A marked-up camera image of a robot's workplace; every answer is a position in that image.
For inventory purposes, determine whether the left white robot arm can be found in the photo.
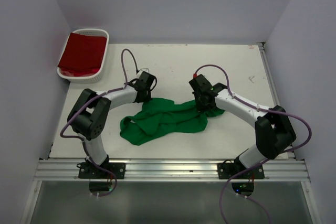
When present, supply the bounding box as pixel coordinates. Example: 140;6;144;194
60;71;157;167

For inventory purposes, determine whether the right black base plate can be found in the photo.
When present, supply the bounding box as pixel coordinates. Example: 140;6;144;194
217;160;265;179

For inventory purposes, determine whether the green t shirt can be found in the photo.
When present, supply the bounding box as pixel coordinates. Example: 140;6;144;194
120;98;225;146

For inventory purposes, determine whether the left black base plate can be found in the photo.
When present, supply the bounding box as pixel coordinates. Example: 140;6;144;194
76;162;126;179

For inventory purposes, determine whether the red t shirt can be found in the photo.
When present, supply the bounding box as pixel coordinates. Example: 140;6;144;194
58;33;107;77

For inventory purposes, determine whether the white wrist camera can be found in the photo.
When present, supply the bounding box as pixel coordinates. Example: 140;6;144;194
193;73;206;79
136;68;149;76

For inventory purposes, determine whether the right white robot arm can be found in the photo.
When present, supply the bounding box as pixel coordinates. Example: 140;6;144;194
189;74;296;168

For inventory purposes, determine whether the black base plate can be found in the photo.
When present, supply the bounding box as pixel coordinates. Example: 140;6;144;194
217;160;265;179
76;162;126;179

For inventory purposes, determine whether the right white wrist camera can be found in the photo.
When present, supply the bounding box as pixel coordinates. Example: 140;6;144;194
193;73;206;79

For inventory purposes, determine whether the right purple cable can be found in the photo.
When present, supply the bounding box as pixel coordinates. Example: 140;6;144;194
192;64;313;224

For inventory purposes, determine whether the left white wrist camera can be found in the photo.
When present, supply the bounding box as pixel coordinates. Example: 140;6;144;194
136;68;149;76

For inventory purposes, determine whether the white plastic basket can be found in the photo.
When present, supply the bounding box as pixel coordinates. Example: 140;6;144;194
57;28;109;84

